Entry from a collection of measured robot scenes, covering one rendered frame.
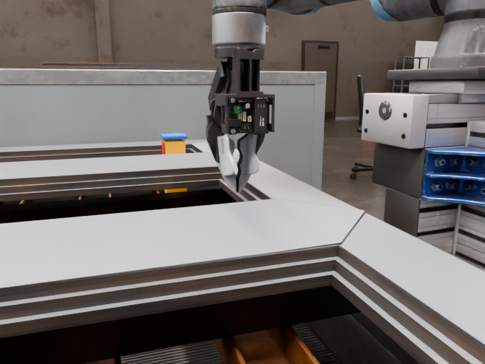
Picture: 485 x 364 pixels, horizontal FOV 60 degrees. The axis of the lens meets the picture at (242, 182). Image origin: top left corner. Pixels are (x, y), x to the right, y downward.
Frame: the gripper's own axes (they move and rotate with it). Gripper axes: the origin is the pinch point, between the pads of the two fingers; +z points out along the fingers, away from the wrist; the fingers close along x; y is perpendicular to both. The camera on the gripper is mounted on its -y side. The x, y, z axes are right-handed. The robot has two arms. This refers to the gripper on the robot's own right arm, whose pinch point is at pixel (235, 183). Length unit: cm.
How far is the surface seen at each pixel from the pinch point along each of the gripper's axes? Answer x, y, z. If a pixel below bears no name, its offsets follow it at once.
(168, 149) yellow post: -4.7, -41.5, 0.6
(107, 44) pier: -7, -984, -104
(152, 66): -4, -74, -21
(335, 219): 6.9, 18.9, 0.7
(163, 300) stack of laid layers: -14.9, 27.6, 3.3
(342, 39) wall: 624, -1033, -138
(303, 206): 5.5, 13.0, 0.7
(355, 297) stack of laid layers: 1.7, 31.8, 3.6
